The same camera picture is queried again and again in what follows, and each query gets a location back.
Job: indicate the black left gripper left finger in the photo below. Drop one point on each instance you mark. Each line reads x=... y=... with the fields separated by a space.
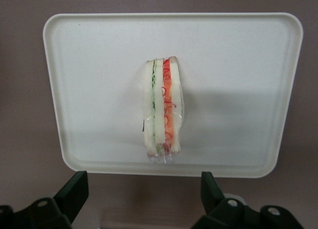
x=37 y=216

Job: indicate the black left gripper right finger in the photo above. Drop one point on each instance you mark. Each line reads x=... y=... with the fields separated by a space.
x=236 y=216

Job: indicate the triangle sandwich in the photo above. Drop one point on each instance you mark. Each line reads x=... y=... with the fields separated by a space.
x=161 y=102

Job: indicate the cream plastic tray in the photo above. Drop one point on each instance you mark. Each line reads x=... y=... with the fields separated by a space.
x=99 y=90

